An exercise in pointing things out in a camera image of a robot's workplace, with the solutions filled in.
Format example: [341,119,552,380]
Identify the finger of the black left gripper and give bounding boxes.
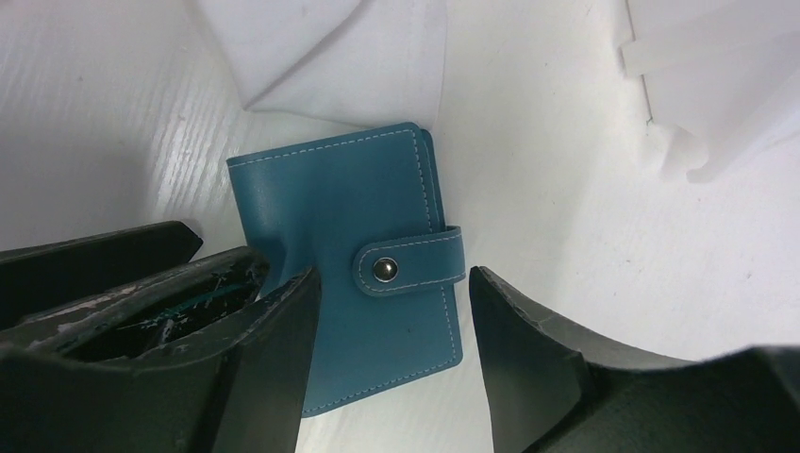
[1,221,204,329]

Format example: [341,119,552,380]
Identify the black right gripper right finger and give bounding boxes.
[469,266,799,452]

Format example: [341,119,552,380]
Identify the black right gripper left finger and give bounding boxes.
[1,246,321,452]

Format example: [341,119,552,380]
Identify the blue leather card holder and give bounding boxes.
[226,122,466,417]

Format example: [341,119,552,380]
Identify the white cloth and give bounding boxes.
[187,0,448,128]

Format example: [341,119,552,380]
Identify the clear plastic tray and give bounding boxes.
[620,1,799,183]

